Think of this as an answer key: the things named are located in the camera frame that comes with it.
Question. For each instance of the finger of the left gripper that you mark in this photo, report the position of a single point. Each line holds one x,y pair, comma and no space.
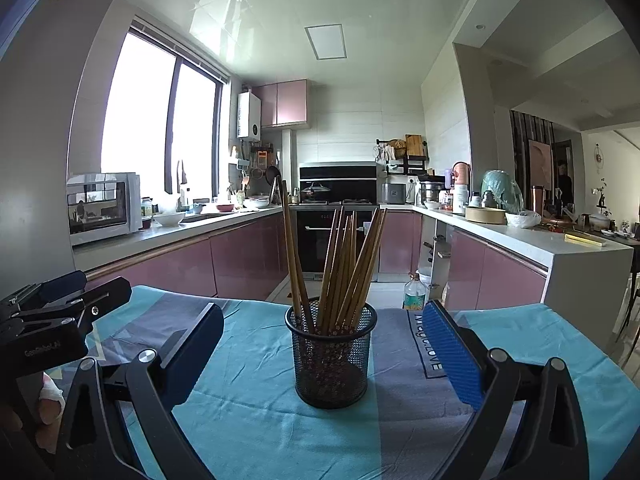
36,296
94,303

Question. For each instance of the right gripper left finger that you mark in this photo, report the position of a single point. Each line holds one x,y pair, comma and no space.
185,354

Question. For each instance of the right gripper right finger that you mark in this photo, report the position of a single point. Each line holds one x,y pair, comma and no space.
460,352

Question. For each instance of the light brown wooden chopstick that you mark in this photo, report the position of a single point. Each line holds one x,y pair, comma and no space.
334,237

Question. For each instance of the dark brown wooden chopstick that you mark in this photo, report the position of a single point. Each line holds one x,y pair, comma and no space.
290,254

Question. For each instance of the short light bamboo chopstick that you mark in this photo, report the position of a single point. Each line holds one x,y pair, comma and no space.
350,264

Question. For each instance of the long dark brown chopstick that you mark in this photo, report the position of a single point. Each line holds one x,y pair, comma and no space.
295,269

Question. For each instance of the person's left hand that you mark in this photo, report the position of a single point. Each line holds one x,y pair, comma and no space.
50,410

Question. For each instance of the cooking oil bottle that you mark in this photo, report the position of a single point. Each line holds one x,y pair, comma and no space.
415,293

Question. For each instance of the teal grey tablecloth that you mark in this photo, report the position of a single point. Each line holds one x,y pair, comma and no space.
555,405

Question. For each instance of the white microwave oven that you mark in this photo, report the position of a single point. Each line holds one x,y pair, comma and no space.
101,206

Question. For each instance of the black mesh utensil holder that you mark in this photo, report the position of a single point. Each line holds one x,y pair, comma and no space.
331,371

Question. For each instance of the white bowl on counter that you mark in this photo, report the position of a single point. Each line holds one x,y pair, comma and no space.
169,219

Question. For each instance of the round bamboo steamer tray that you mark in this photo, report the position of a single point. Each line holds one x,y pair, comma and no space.
485,215

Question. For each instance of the pink thermos jug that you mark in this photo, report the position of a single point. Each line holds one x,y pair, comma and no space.
460,173

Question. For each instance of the black built-in oven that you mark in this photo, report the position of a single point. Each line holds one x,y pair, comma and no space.
320,227

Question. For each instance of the black range hood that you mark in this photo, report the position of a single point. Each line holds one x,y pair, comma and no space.
339,182

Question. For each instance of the white water heater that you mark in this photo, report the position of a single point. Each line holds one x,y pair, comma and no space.
249,125

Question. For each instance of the black wall spice rack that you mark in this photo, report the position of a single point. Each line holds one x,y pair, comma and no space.
407,155

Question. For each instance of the pink upper wall cabinet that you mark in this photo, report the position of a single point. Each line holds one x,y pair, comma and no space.
284,104

